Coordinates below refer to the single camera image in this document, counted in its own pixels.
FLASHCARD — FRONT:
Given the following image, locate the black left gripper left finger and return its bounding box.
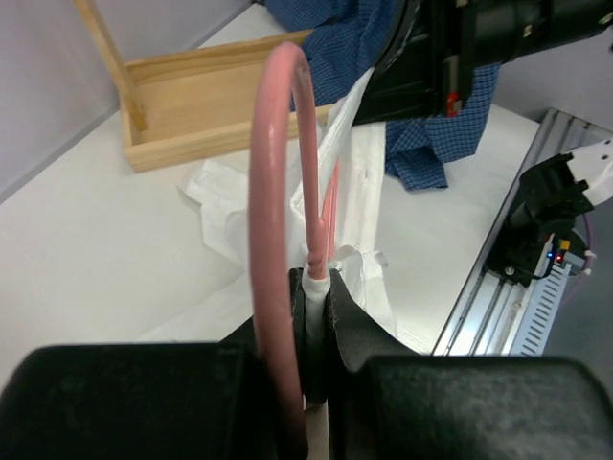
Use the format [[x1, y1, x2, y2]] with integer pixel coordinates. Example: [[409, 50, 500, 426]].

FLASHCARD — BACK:
[[0, 267, 307, 460]]

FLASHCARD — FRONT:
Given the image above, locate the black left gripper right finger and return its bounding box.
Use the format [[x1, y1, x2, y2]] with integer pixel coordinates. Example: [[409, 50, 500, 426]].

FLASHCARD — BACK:
[[326, 271, 612, 459]]

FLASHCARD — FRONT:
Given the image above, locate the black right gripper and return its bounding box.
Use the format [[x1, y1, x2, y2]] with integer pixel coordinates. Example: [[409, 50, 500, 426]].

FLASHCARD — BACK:
[[353, 1, 477, 126]]

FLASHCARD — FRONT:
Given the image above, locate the white shirt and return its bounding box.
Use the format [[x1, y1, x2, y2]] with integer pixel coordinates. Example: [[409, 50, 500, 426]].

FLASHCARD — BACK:
[[139, 72, 409, 345]]

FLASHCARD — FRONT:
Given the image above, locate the pink wire hanger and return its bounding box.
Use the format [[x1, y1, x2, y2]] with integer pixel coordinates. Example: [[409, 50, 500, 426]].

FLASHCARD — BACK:
[[247, 42, 328, 459]]

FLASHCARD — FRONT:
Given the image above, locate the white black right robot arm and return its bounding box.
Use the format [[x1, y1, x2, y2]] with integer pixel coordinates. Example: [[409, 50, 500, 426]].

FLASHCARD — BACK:
[[354, 0, 612, 125]]

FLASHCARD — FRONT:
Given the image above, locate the blue checked shirt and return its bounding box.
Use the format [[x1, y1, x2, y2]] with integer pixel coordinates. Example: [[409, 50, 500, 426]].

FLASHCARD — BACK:
[[265, 0, 500, 191]]

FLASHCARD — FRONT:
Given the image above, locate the wooden rack base tray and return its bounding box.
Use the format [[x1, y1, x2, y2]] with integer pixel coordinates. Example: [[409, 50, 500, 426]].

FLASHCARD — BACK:
[[121, 31, 309, 173]]

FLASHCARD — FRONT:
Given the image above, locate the aluminium frame rail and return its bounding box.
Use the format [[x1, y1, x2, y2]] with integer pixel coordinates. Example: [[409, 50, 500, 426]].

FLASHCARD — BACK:
[[433, 109, 612, 357]]

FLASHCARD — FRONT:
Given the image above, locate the grey slotted cable duct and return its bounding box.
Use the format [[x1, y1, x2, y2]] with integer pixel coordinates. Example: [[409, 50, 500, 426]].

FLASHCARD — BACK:
[[509, 262, 576, 357]]

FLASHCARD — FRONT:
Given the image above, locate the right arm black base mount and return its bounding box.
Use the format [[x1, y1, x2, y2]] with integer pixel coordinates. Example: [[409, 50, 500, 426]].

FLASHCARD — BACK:
[[486, 152, 594, 288]]

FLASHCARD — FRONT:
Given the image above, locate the wooden rack frame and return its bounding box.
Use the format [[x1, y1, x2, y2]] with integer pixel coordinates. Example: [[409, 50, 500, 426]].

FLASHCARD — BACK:
[[73, 0, 148, 130]]

